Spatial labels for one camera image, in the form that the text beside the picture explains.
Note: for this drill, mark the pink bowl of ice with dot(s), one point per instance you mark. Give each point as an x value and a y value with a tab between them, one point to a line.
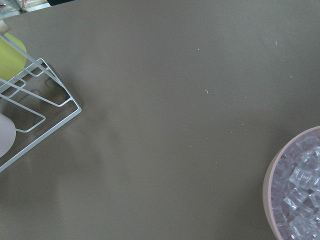
291	189

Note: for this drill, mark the pink cup in rack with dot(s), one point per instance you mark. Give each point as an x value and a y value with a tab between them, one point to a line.
7	134

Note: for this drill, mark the yellow cup in rack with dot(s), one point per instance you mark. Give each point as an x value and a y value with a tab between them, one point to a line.
11	61

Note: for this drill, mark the white wire cup rack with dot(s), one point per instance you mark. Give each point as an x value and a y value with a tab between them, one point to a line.
36	100

